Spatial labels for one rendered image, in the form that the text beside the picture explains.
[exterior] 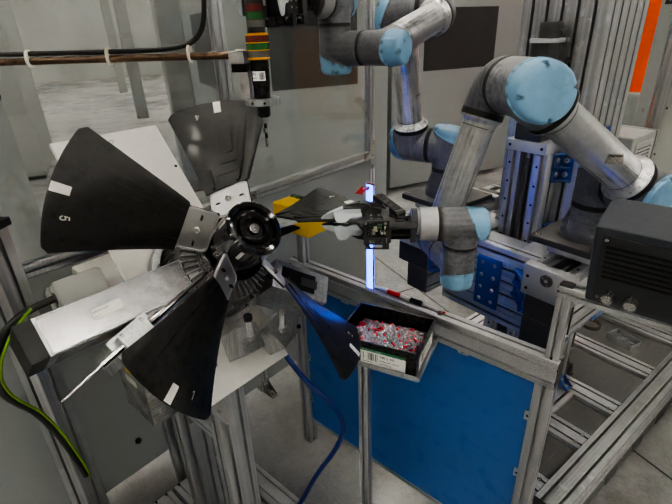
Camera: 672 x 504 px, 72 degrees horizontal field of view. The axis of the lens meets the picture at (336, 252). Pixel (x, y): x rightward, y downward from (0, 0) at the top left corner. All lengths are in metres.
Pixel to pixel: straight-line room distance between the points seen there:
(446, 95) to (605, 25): 3.68
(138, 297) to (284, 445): 1.29
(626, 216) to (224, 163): 0.81
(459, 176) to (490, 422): 0.70
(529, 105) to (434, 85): 4.05
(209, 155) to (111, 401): 1.09
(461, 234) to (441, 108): 4.12
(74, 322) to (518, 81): 0.92
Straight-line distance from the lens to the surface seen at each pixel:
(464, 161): 1.12
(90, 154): 0.93
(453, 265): 1.06
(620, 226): 0.99
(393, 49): 1.09
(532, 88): 0.97
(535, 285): 1.35
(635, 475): 2.27
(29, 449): 1.86
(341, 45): 1.15
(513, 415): 1.38
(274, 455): 2.10
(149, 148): 1.29
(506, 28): 5.55
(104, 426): 1.94
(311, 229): 1.46
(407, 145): 1.63
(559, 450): 1.94
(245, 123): 1.11
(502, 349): 1.26
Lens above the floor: 1.57
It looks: 26 degrees down
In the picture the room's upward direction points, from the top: 2 degrees counter-clockwise
